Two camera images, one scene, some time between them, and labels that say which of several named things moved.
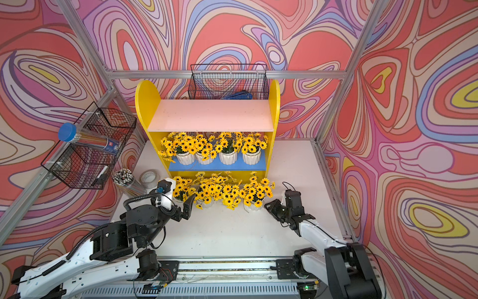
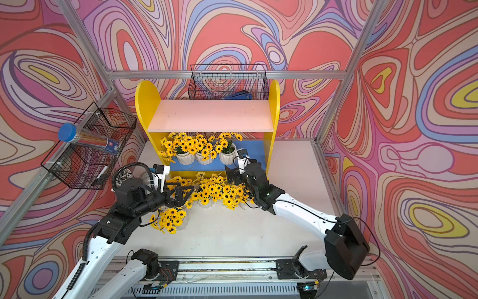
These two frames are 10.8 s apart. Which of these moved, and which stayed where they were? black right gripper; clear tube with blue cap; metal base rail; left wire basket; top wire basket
Moved: black right gripper
Stayed: metal base rail; clear tube with blue cap; left wire basket; top wire basket
